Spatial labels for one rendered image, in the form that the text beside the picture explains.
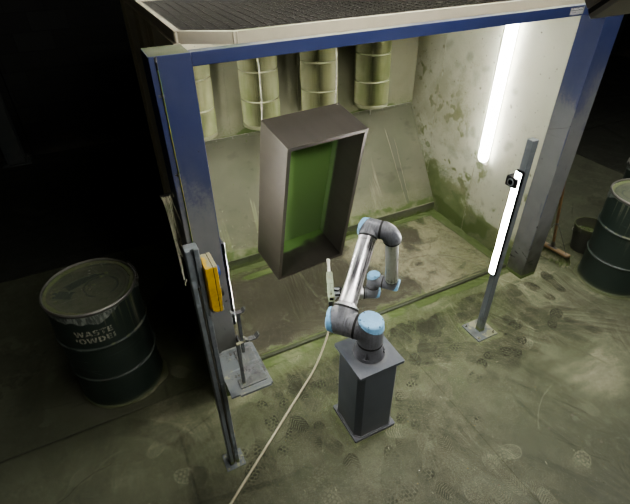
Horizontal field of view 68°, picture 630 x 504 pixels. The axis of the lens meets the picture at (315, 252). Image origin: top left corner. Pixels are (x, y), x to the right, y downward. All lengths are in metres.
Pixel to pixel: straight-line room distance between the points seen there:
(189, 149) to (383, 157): 3.04
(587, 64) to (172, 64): 2.81
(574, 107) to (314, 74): 2.03
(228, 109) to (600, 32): 2.86
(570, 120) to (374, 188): 1.93
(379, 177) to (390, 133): 0.49
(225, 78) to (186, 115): 2.06
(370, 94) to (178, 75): 2.62
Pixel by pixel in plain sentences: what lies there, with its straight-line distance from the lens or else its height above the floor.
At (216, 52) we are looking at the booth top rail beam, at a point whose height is 2.27.
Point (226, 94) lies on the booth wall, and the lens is 4.34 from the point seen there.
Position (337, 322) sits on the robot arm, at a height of 0.87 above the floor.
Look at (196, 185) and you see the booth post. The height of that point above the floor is 1.67.
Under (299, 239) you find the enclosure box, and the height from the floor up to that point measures 0.52.
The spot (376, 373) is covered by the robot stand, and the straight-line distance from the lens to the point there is 2.76.
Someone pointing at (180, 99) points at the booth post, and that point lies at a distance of 2.25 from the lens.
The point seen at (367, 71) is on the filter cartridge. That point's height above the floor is 1.60.
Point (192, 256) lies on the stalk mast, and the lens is 2.01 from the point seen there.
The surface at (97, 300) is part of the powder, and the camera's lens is 3.14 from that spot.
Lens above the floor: 2.76
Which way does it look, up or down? 36 degrees down
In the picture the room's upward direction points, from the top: 1 degrees counter-clockwise
